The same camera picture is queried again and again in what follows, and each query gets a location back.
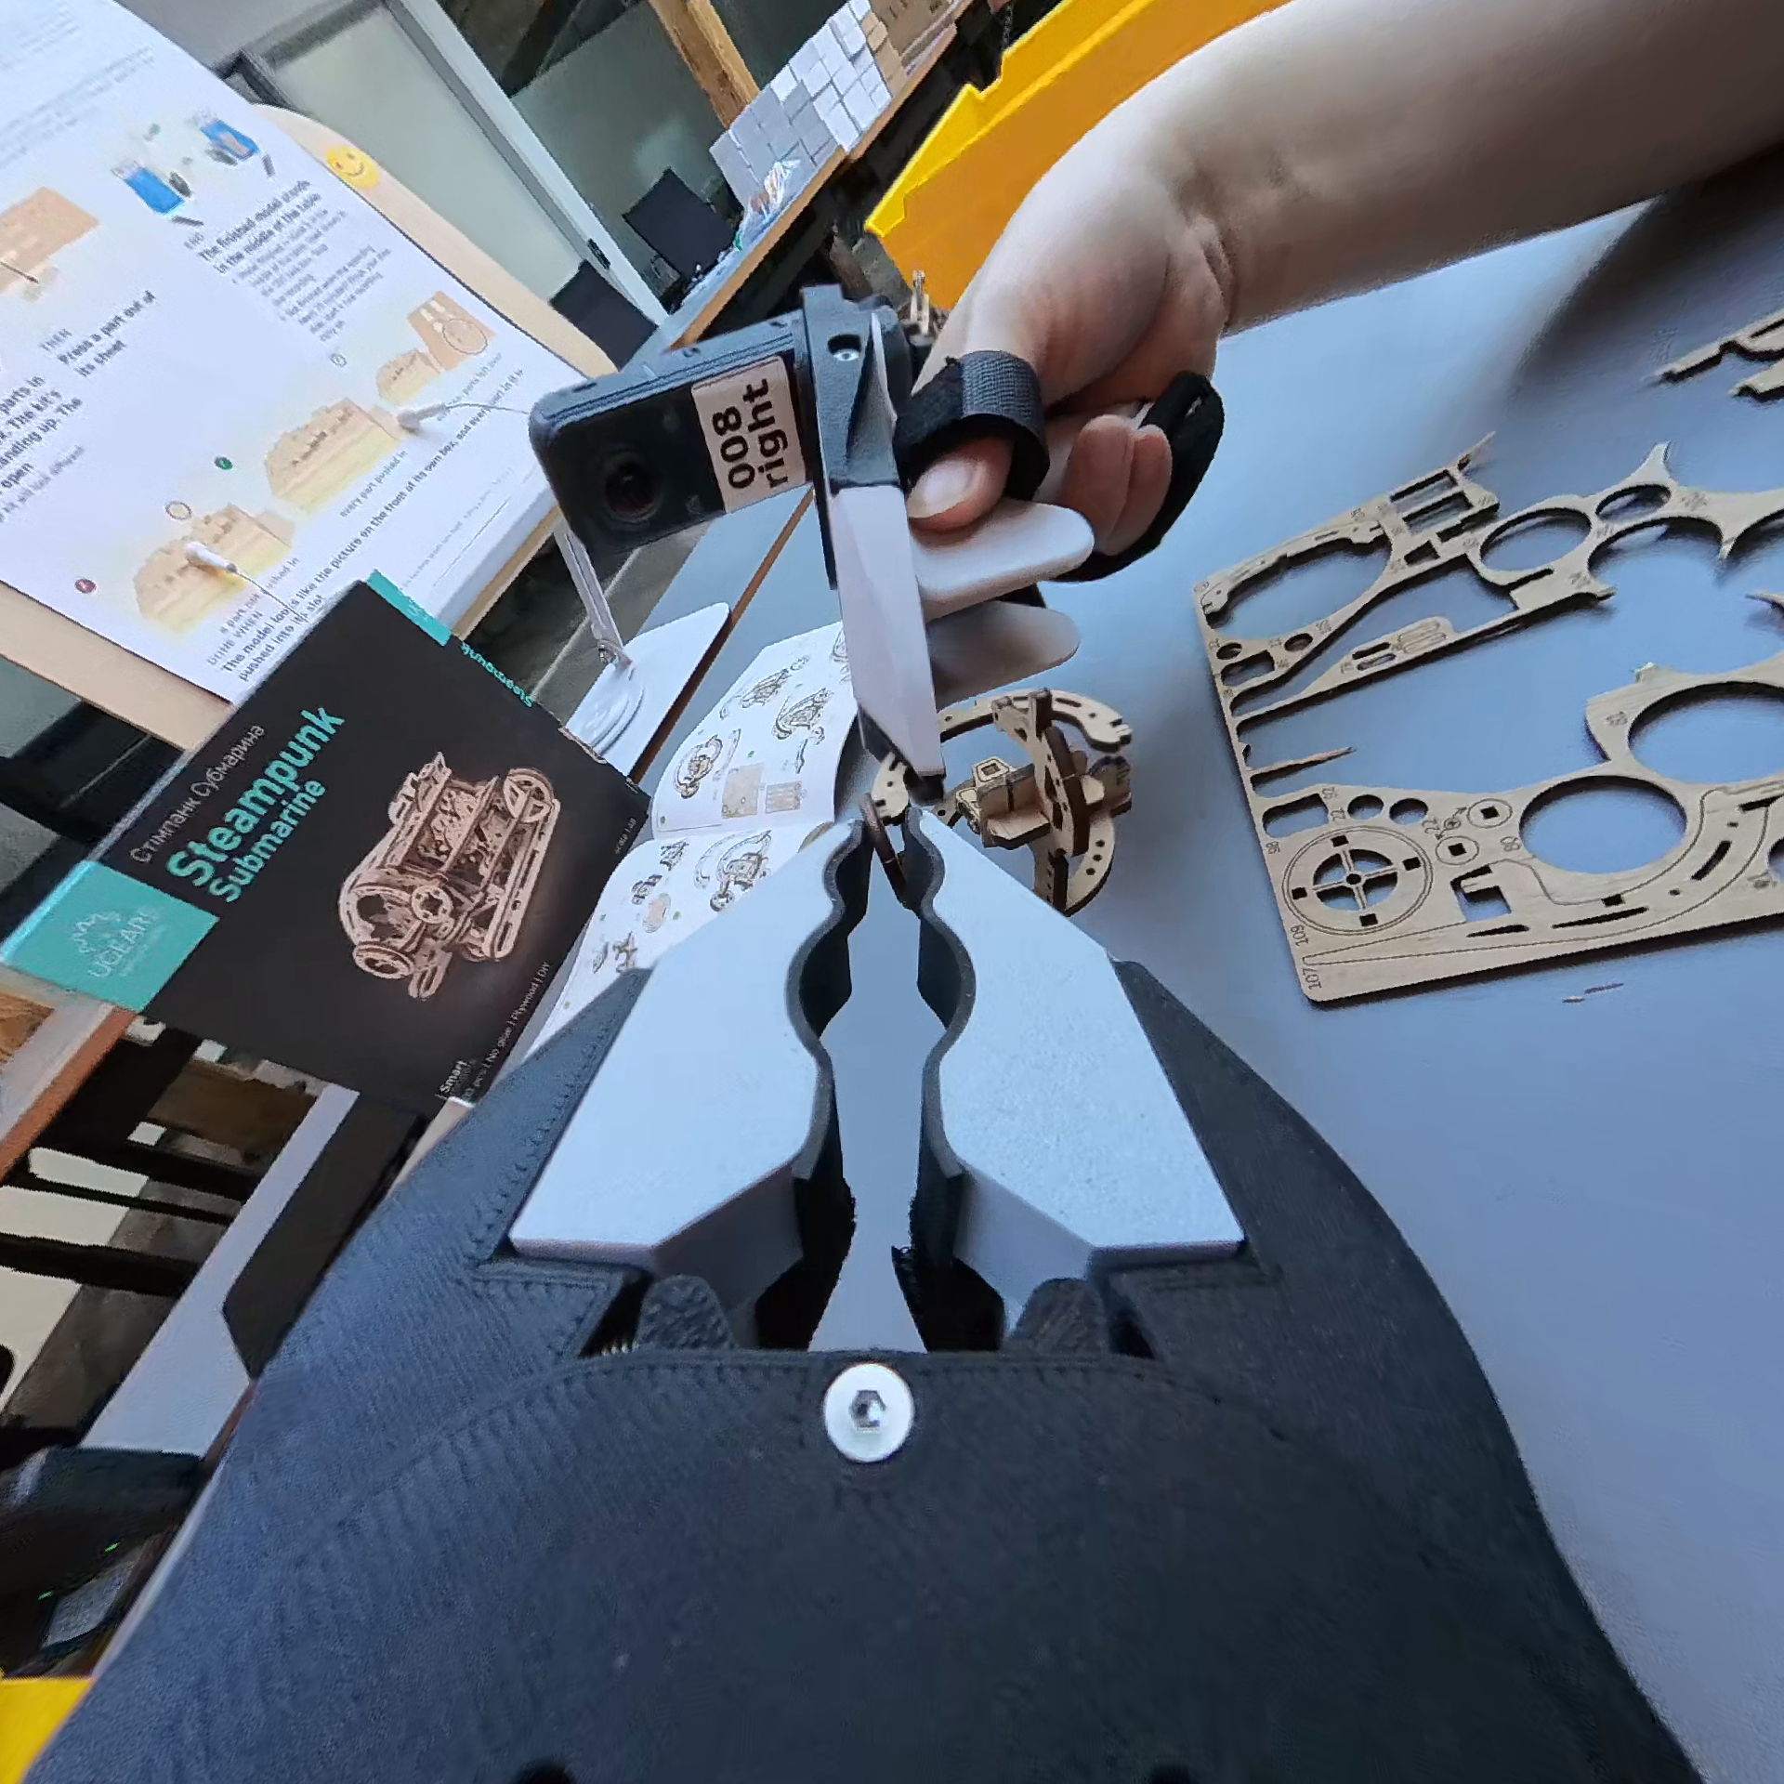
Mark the stack of small white boxes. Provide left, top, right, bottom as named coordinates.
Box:
left=706, top=0, right=897, bottom=201

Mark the white instruction booklet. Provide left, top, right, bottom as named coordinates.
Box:
left=537, top=622, right=862, bottom=1061

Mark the wooden workbench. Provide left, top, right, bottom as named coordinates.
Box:
left=669, top=0, right=985, bottom=355

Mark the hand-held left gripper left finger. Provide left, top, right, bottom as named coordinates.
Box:
left=506, top=819, right=870, bottom=1349

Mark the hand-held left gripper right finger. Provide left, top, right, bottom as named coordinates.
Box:
left=891, top=815, right=1247, bottom=1349

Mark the curved wooden arc part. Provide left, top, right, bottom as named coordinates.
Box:
left=862, top=791, right=929, bottom=903

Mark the wooden robot figure model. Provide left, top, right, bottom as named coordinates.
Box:
left=929, top=691, right=1133, bottom=913

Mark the yellow object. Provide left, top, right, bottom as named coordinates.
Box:
left=0, top=1672, right=103, bottom=1784

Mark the black device with green light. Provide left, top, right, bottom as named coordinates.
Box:
left=0, top=1446, right=201, bottom=1677

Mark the wooden display board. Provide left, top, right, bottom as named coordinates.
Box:
left=0, top=102, right=619, bottom=755

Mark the white printed instruction poster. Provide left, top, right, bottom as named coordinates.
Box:
left=0, top=0, right=577, bottom=705

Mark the black chair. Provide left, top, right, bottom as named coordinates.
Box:
left=551, top=167, right=712, bottom=366

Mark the person's right hand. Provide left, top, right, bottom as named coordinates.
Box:
left=906, top=130, right=1256, bottom=555

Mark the black printed box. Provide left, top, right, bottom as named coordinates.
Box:
left=0, top=572, right=655, bottom=1114

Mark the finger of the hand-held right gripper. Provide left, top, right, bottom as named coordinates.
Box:
left=833, top=478, right=952, bottom=799

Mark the white metal stand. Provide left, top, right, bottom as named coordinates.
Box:
left=557, top=518, right=735, bottom=764

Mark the plywood parts sheet with cutouts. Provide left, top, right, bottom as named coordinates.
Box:
left=1197, top=312, right=1784, bottom=1002

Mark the yellow plastic crate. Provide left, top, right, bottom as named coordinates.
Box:
left=865, top=0, right=1298, bottom=311

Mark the person's right forearm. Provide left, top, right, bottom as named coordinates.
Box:
left=1225, top=0, right=1784, bottom=336

